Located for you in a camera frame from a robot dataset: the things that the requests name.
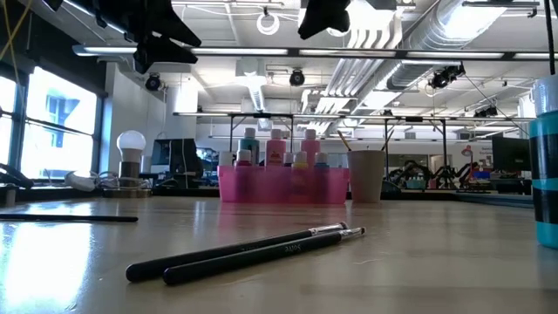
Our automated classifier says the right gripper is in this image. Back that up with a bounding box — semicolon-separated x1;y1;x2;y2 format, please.
297;0;353;41

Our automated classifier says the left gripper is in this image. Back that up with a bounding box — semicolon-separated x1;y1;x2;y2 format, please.
92;0;203;75

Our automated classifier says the brown-handled paintbrush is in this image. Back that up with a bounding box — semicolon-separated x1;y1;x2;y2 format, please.
337;129;352;153

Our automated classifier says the large pink paint bottle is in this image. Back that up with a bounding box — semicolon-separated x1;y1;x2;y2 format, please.
300;128;322;168
265;128;288;168

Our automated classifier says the large teal paint bottle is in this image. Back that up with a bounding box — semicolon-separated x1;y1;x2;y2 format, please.
239;127;262;167

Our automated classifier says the slim dark paintbrush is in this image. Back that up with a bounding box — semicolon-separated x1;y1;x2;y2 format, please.
0;213;140;223

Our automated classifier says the small light blue paint bottle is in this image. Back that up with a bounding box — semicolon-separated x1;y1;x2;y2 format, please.
529;76;558;250

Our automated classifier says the overhead LED light bar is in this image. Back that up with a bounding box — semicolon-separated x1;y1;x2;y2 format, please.
71;44;558;61

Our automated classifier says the black computer monitor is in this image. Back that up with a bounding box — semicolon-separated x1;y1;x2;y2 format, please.
492;135;532;174
151;138;204;176

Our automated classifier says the large black-framed window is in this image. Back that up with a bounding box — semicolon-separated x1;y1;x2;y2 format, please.
0;65;105;184

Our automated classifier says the beige paper cup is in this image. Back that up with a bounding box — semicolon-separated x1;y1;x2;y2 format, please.
346;150;387;204

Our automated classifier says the pink plastic tray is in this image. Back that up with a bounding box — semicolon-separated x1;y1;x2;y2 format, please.
217;165;350;205

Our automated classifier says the red desk lamp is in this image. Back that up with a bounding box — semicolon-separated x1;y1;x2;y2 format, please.
460;144;476;175

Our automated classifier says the black tripod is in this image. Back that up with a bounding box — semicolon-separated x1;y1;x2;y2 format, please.
429;159;468;189

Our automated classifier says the brush pair bottom centre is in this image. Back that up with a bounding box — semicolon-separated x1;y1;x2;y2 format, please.
125;222;350;283

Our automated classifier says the white coiled cable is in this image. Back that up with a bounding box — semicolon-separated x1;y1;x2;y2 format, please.
255;11;281;37

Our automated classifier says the black background rig frame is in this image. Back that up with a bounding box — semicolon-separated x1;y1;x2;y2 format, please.
174;112;537;188

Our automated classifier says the black ceiling-mounted camera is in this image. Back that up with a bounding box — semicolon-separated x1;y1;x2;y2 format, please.
429;62;466;91

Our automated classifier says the white cable with plug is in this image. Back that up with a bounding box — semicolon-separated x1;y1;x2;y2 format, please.
64;169;152;193

